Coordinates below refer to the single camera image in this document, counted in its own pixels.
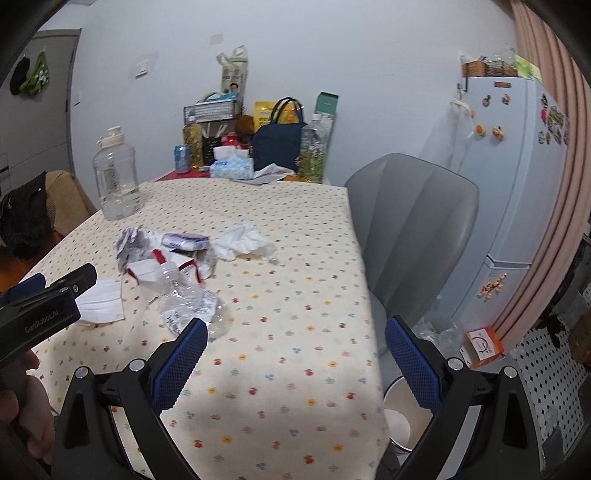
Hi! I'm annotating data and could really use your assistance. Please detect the white face mask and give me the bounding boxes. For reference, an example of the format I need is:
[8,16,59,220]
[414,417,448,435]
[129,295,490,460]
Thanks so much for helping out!
[76,279,125,325]

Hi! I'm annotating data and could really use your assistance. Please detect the red white paper carton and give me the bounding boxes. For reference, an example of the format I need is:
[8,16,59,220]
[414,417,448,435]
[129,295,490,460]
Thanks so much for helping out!
[126,250,213,285]

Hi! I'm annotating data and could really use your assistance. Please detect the crushed clear plastic bottle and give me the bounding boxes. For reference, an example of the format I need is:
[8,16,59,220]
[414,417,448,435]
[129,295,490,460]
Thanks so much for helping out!
[158,262,230,342]

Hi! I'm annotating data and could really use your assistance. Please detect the blue white tissue packet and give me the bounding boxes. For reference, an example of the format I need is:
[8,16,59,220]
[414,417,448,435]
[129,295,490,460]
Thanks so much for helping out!
[161,233,211,252]

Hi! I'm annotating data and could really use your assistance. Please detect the white tissue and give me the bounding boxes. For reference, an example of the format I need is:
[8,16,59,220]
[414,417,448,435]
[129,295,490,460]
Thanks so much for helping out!
[211,223,276,261]

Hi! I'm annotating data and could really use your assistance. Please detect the beige trash bin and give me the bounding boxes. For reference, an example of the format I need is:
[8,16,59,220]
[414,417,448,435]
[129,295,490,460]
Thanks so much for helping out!
[384,376,433,454]

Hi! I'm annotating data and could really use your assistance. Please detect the person's left hand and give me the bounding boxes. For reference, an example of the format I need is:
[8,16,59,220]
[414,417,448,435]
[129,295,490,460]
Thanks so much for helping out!
[1,350,55,465]

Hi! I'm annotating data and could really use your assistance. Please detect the black bag on chair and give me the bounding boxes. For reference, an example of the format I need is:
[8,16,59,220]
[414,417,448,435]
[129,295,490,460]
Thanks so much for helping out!
[1,171,53,260]

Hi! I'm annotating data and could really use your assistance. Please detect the orange white cardboard box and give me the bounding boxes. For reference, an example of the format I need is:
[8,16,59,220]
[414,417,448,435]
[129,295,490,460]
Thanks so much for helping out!
[465,327,504,369]

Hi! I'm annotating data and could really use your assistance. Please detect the white pegboard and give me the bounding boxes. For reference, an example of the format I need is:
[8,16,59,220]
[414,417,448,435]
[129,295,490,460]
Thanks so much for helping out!
[510,315,589,461]

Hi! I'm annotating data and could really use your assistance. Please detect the clear plastic bag on floor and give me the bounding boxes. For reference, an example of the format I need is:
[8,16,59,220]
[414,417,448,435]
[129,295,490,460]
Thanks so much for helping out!
[412,318,463,358]

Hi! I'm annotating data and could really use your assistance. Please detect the large clear water jug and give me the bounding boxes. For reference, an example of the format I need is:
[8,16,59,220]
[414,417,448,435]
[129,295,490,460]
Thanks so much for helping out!
[92,126,141,221]

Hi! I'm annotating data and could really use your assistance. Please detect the blue soda can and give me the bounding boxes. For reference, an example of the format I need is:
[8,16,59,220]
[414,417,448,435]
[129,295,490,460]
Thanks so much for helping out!
[174,145,191,174]

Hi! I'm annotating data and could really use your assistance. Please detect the grey door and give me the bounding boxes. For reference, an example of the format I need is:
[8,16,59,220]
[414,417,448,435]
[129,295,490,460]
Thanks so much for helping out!
[1,29,81,195]

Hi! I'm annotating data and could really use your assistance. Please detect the dotted cream tablecloth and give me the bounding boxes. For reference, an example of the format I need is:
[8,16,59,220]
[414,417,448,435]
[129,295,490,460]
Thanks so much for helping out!
[36,179,388,479]

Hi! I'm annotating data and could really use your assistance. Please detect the blue tissue pack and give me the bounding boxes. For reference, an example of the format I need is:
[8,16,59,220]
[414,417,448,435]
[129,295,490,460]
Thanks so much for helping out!
[209,155,254,180]

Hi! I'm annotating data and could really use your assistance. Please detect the grey shell chair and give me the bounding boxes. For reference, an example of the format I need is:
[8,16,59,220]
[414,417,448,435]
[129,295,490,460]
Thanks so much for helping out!
[344,152,482,357]

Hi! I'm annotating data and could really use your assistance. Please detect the grey folded cloth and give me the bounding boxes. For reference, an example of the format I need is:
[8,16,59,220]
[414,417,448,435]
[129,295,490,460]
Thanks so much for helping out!
[238,163,295,186]

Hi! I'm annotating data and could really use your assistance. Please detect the navy blue tote bag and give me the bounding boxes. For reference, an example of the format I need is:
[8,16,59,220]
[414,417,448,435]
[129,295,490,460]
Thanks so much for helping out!
[252,97,307,172]

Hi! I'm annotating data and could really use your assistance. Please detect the beige canvas tote bag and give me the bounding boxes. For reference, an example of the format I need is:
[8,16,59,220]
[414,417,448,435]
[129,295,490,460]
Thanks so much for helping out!
[216,45,249,104]

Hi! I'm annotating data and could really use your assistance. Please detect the clear bottle with pickles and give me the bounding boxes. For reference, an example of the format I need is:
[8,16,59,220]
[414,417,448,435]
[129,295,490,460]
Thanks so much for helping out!
[297,113,331,184]

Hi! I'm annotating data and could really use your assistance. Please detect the yellow snack bag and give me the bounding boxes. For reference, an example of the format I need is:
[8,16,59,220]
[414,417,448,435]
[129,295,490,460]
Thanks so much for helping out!
[252,99,304,133]

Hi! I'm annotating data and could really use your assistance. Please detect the white refrigerator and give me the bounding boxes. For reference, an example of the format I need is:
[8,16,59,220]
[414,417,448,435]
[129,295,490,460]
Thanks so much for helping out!
[453,77,547,331]

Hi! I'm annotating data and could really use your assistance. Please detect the green tall box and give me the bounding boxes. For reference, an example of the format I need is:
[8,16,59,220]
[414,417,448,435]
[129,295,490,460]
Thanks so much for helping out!
[315,92,339,133]

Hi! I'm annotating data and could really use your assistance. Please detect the white plastic bag on fridge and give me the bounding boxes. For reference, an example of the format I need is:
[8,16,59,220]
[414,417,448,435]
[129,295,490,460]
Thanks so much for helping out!
[448,90,475,173]

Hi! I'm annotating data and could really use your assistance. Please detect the wicker basket on fridge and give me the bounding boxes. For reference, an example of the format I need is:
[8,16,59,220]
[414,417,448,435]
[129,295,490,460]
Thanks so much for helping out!
[461,56,518,77]

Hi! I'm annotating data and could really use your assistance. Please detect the pink curtain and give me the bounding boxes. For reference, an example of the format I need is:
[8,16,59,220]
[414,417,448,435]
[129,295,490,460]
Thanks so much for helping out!
[492,1,590,349]

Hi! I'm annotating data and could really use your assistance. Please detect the wire rack basket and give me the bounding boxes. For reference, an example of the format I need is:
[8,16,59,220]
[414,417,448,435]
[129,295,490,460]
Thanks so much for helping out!
[183,99,240,124]

